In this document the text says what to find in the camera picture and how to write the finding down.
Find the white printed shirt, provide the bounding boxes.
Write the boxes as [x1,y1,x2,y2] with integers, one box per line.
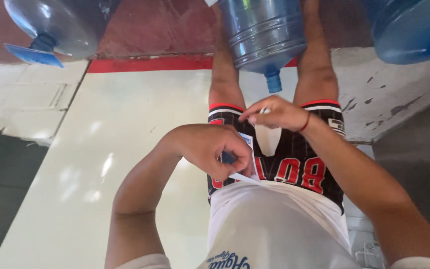
[115,179,430,269]

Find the large blue water jug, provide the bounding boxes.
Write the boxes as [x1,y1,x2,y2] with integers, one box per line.
[362,0,430,72]

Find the clear water jug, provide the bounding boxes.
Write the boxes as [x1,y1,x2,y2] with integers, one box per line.
[3,0,105,60]

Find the blue water jug with spout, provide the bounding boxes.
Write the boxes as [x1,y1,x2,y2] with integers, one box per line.
[217,0,308,94]

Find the white sticker sheet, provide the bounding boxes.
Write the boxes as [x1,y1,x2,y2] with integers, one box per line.
[228,132,263,186]

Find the person's right hand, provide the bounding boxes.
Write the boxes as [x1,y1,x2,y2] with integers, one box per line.
[239,95,311,132]

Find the person's left hand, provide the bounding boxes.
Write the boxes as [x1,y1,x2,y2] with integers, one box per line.
[162,123,255,182]

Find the person's right leg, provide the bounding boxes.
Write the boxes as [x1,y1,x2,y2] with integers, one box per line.
[293,0,340,106]

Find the person's leg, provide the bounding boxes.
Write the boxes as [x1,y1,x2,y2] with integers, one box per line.
[208,4,247,110]
[293,0,340,106]

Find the person's left leg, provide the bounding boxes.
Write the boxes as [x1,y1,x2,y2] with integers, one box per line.
[208,4,247,110]

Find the red string bracelet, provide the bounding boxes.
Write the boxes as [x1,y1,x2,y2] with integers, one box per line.
[297,111,312,133]

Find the black red striped shorts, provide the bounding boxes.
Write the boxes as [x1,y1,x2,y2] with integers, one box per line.
[206,99,346,216]

